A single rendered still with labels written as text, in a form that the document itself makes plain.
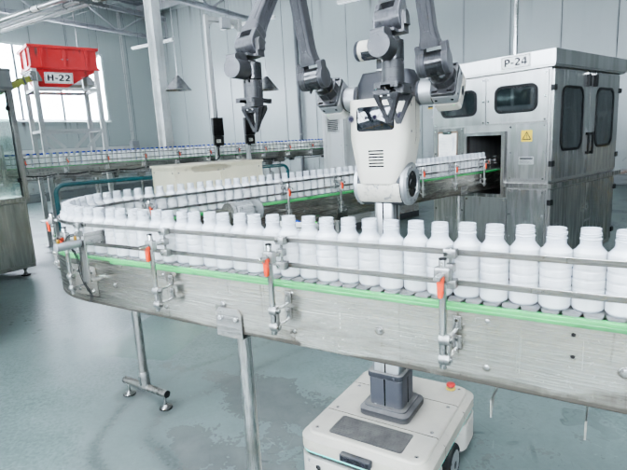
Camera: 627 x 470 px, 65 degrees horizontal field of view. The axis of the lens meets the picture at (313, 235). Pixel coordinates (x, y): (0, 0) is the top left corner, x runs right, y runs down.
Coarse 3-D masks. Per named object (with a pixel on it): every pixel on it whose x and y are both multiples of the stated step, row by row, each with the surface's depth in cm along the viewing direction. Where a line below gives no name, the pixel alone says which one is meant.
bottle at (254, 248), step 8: (248, 216) 137; (256, 216) 137; (248, 224) 138; (256, 224) 137; (248, 232) 137; (256, 232) 136; (248, 240) 137; (256, 240) 137; (248, 248) 138; (256, 248) 137; (248, 256) 139; (256, 256) 138; (248, 264) 139; (256, 264) 138; (256, 272) 139
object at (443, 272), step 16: (80, 224) 176; (64, 240) 172; (160, 240) 153; (272, 256) 124; (448, 256) 105; (80, 272) 177; (272, 272) 126; (448, 272) 100; (160, 288) 152; (272, 288) 126; (448, 288) 107; (160, 304) 151; (272, 304) 127; (272, 320) 128; (448, 336) 103; (448, 352) 104
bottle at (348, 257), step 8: (344, 224) 122; (352, 224) 122; (344, 232) 122; (352, 232) 122; (344, 240) 122; (352, 240) 122; (344, 248) 122; (352, 248) 122; (344, 256) 123; (352, 256) 122; (344, 264) 123; (352, 264) 123; (344, 280) 124; (352, 280) 123
